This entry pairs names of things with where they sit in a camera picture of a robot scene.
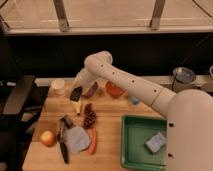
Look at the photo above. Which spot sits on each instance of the small dark brush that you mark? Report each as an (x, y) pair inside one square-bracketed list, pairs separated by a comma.
[(67, 121)]

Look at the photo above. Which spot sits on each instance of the black chair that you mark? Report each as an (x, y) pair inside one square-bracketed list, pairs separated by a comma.
[(20, 111)]

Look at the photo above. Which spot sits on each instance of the orange carrot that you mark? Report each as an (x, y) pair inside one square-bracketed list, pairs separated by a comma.
[(93, 143)]

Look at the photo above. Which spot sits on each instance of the black eraser block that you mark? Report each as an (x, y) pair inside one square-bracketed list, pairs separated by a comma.
[(76, 94)]

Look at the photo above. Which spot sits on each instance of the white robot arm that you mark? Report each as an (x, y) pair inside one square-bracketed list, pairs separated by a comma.
[(189, 113)]

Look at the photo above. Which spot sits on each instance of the white cup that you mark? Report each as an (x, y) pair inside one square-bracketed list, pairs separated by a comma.
[(58, 86)]

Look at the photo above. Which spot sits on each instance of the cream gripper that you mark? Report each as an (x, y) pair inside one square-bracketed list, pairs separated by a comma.
[(78, 81)]

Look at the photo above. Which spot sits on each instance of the bunch of red grapes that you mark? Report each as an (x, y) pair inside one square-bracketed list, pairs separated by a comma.
[(89, 116)]

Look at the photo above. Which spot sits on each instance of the green plastic tray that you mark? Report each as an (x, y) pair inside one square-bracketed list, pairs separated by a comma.
[(135, 131)]

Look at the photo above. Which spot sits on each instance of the orange bowl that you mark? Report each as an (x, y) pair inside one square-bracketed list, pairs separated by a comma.
[(113, 90)]

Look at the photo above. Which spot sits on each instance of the grey blue cloth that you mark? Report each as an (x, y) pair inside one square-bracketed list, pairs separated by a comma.
[(77, 139)]

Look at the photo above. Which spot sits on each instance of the blue sponge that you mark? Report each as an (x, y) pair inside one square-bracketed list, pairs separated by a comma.
[(156, 142)]

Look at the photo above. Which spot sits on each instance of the red yellow apple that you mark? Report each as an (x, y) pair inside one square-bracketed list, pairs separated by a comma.
[(47, 138)]

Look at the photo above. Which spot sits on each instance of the metal bowl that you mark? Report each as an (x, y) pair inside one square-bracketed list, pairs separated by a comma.
[(184, 75)]

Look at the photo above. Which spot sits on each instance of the banana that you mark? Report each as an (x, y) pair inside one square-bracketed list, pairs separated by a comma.
[(77, 106)]

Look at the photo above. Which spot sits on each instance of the black handled knife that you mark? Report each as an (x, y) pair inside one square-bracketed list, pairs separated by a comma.
[(63, 147)]

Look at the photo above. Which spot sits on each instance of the purple bowl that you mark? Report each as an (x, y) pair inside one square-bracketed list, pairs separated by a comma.
[(91, 91)]

